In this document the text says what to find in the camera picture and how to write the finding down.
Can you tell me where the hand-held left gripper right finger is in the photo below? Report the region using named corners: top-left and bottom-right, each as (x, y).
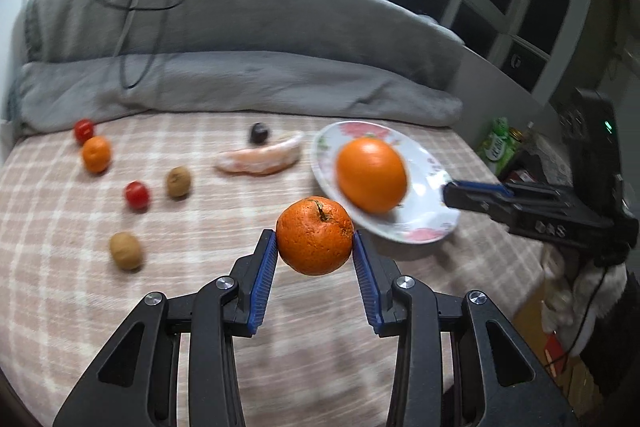
top-left (352, 231), bottom-right (581, 427)

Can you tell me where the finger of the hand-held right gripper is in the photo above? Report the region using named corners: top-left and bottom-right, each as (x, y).
top-left (451, 179), bottom-right (517, 198)
top-left (443, 181), bottom-right (513, 229)

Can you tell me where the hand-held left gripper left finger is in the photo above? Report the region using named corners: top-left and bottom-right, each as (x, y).
top-left (52, 229), bottom-right (279, 427)

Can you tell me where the white floral plate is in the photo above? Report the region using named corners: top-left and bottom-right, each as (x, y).
top-left (311, 120), bottom-right (462, 245)

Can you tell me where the tangerine with stem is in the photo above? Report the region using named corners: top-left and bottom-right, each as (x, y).
top-left (276, 197), bottom-right (355, 277)

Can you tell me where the large orange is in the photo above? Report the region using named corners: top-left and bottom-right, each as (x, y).
top-left (336, 137), bottom-right (408, 215)

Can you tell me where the peeled pomelo segment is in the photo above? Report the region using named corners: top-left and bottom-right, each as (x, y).
top-left (215, 132), bottom-right (306, 176)

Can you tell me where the brown kiwi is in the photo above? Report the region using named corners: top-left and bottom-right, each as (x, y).
top-left (166, 166), bottom-right (193, 199)
top-left (109, 231), bottom-right (144, 271)

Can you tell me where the red cherry tomato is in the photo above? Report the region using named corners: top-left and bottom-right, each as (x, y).
top-left (74, 119), bottom-right (96, 145)
top-left (124, 181), bottom-right (151, 211)

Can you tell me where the small tangerine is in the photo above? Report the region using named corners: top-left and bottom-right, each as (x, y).
top-left (81, 136), bottom-right (112, 174)

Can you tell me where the person's right hand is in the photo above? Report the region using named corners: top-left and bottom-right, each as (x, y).
top-left (541, 247), bottom-right (629, 344)

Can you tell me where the green packet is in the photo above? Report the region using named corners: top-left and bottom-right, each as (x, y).
top-left (477, 117), bottom-right (523, 175)

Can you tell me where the pink plaid bed cover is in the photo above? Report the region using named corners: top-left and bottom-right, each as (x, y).
top-left (0, 109), bottom-right (551, 427)

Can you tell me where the cardboard box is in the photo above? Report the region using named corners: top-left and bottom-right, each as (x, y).
top-left (515, 284), bottom-right (601, 408)

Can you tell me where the white framed glass cabinet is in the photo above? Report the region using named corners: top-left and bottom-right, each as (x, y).
top-left (400, 0), bottom-right (601, 108)

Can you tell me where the grey blanket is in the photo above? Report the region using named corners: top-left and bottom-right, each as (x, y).
top-left (10, 0), bottom-right (463, 138)

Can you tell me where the white bed frame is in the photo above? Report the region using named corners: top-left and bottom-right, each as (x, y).
top-left (350, 0), bottom-right (563, 130)

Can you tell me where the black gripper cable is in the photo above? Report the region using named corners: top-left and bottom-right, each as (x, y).
top-left (547, 264), bottom-right (618, 370)

